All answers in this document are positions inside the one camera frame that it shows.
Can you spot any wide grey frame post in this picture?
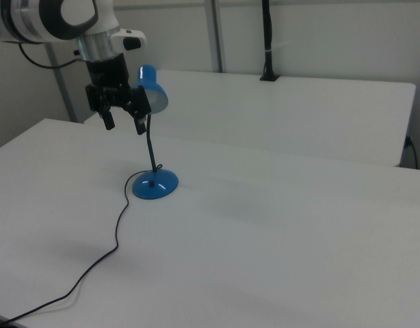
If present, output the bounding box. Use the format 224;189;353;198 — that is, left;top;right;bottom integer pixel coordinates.
204;0;228;74

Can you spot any black wall cable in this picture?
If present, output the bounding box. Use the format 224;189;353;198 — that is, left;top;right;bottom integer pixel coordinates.
405;135;419;169

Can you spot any slim grey frame post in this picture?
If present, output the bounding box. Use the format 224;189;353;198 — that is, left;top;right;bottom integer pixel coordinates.
45;42;79;124

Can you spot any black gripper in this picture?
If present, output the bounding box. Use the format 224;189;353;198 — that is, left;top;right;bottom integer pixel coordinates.
84;53;153;136

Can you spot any thin black lamp cord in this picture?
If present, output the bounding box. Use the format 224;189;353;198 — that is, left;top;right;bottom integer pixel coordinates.
0;164;163;328

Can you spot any black clamp pole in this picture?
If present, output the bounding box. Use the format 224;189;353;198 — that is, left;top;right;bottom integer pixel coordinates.
259;0;281;83

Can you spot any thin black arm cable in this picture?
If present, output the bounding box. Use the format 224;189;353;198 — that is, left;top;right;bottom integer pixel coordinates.
18;42;86;70

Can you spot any blue desk lamp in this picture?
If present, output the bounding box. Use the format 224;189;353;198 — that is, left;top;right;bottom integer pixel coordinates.
131;64;179;201

